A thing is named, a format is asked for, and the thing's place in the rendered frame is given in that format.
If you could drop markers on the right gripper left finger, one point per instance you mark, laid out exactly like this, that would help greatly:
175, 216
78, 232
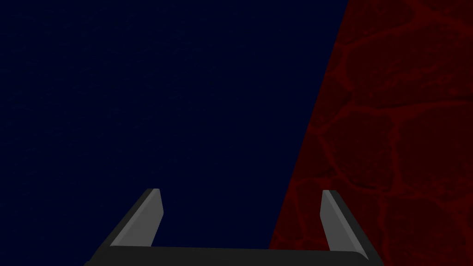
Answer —
142, 223

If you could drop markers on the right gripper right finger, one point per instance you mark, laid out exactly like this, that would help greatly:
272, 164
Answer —
338, 225

